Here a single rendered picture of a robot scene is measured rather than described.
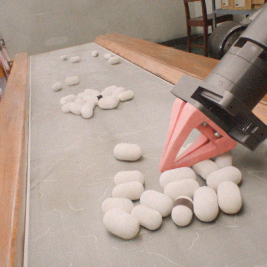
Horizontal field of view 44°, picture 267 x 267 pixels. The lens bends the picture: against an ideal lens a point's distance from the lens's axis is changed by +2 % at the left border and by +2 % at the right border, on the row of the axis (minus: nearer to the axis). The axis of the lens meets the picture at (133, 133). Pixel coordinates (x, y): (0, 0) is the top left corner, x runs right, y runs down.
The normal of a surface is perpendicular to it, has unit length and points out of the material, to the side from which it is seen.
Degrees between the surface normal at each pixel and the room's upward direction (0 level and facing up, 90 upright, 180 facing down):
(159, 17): 90
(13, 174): 0
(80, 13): 89
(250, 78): 73
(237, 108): 90
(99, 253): 0
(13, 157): 0
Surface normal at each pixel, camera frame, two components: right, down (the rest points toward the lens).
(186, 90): -0.74, -0.53
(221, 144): 0.04, 0.59
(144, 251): -0.18, -0.90
